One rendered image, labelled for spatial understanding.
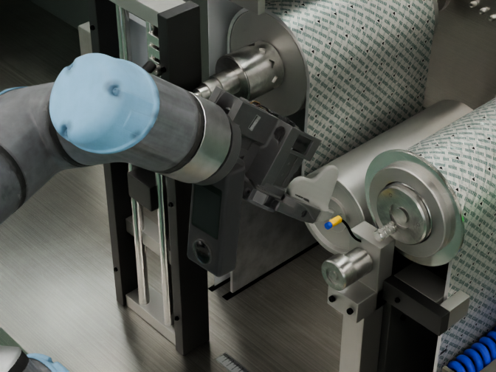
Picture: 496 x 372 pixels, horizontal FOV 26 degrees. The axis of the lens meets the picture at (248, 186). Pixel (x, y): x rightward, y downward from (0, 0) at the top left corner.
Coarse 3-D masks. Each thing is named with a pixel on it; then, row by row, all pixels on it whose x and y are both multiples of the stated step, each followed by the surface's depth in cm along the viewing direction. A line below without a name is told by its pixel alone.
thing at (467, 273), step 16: (464, 256) 125; (480, 256) 128; (448, 272) 125; (464, 272) 127; (480, 272) 130; (448, 288) 126; (464, 288) 129; (480, 288) 132; (480, 304) 135; (464, 320) 133; (480, 320) 137; (448, 336) 132; (464, 336) 135; (480, 336) 139; (448, 352) 134
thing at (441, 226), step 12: (384, 168) 124; (396, 168) 122; (408, 168) 121; (372, 180) 126; (384, 180) 125; (396, 180) 123; (408, 180) 121; (420, 180) 120; (372, 192) 127; (420, 192) 121; (432, 192) 119; (372, 204) 128; (432, 204) 120; (444, 204) 120; (432, 216) 121; (444, 216) 120; (432, 228) 122; (444, 228) 120; (396, 240) 127; (432, 240) 123; (444, 240) 121; (408, 252) 127; (420, 252) 125; (432, 252) 123
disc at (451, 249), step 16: (384, 160) 125; (400, 160) 123; (416, 160) 121; (368, 176) 128; (432, 176) 120; (368, 192) 129; (448, 192) 119; (368, 208) 130; (448, 208) 120; (448, 240) 122; (432, 256) 125; (448, 256) 123
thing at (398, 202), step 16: (384, 192) 124; (400, 192) 122; (416, 192) 121; (384, 208) 125; (400, 208) 123; (416, 208) 121; (384, 224) 126; (400, 224) 125; (416, 224) 122; (432, 224) 122; (400, 240) 125; (416, 240) 123
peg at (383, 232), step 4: (388, 224) 124; (392, 224) 124; (380, 228) 124; (384, 228) 124; (388, 228) 124; (392, 228) 124; (396, 228) 125; (376, 232) 123; (380, 232) 123; (384, 232) 123; (388, 232) 124; (392, 232) 124; (376, 236) 124; (380, 236) 123; (384, 236) 123; (388, 236) 124; (376, 240) 124; (380, 240) 123
